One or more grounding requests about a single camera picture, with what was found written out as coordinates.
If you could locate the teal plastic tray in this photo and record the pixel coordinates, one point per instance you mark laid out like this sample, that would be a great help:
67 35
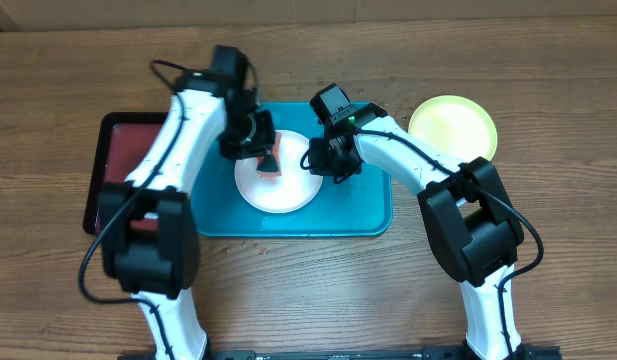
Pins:
360 206

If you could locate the white plate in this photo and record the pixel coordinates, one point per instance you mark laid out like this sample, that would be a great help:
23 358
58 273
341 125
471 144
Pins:
285 191

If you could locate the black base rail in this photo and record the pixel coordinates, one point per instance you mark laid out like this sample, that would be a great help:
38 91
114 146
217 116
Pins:
463 352

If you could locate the black tray with red water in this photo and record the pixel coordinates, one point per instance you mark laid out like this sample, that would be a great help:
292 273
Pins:
124 140

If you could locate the yellow plate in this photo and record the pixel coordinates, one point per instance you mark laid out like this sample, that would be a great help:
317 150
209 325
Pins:
456 126

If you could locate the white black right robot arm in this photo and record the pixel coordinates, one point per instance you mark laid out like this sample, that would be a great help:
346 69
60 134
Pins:
465 210

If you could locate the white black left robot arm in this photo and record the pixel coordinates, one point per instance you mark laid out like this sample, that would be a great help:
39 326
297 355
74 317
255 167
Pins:
148 237

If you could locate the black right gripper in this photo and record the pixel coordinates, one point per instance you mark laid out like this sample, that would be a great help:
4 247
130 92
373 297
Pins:
318 167

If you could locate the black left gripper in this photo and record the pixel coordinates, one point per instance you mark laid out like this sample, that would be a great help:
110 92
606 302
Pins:
257 147

